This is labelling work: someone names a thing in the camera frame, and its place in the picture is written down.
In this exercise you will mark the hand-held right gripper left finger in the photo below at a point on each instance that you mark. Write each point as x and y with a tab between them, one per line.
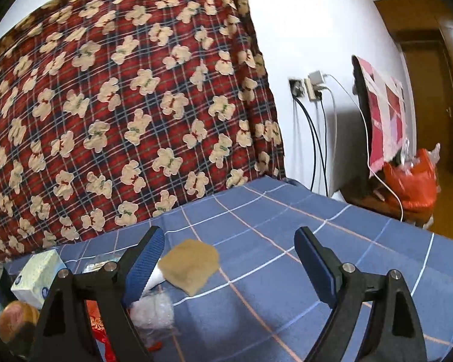
147	264

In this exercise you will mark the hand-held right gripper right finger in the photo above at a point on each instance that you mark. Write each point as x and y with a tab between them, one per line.
317	267

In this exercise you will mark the light blue cloth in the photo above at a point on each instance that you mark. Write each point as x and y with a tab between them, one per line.
155	278

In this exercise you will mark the yellow-brown sponge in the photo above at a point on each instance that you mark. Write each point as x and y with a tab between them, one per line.
188	267

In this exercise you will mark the white plastic-wrapped roll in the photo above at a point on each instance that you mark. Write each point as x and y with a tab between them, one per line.
153	309

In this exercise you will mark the red embroidered satin cloth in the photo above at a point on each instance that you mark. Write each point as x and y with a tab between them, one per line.
96	328

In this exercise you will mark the blue checked bedsheet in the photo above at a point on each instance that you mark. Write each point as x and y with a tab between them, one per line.
287	215

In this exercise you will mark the floral tissue box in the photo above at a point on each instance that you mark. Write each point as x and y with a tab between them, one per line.
36	275

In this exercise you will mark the orange plastic bag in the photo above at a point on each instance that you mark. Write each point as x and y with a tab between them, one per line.
411	188

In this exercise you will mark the yellow roll with pink centre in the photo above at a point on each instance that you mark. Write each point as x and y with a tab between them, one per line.
17	318

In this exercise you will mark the bear-print red plaid cloth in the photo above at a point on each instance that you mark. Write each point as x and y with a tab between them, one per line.
117	120

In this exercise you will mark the black monitor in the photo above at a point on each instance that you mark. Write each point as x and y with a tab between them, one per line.
362	120

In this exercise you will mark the wooden door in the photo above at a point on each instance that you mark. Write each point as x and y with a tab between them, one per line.
430	83

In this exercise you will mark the wall socket with chargers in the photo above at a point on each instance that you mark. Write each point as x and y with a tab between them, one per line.
315	83

